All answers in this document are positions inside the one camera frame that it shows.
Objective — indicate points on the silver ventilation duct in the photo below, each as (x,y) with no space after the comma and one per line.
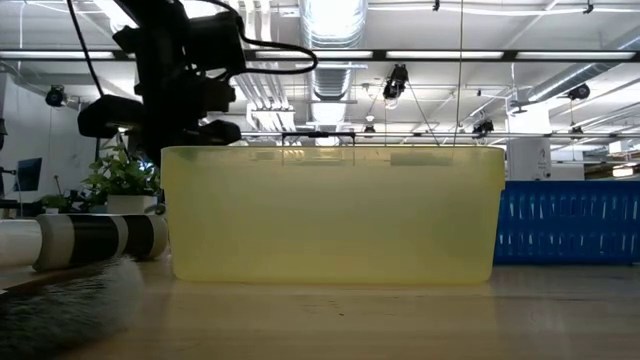
(332,80)

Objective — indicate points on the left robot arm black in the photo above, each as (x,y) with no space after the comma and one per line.
(155,30)

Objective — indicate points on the small potted plant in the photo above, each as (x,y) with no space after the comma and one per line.
(52,202)

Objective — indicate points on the black ceiling spotlight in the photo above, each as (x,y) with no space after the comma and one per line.
(395,82)
(55,96)
(579,91)
(482,127)

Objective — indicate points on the blue perforated plastic basket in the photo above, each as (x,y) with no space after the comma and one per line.
(570,220)

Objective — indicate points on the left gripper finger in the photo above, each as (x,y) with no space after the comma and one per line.
(220,132)
(110,117)

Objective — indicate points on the yellow translucent plastic bin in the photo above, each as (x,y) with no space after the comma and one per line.
(330,215)

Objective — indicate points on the green plant in white pot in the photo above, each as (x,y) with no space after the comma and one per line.
(120,175)

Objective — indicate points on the black white striped paint tube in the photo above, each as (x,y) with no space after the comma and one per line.
(95,240)

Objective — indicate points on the dark computer monitor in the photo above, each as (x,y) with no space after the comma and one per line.
(29,174)

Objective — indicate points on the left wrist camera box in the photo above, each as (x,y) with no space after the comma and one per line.
(215,42)

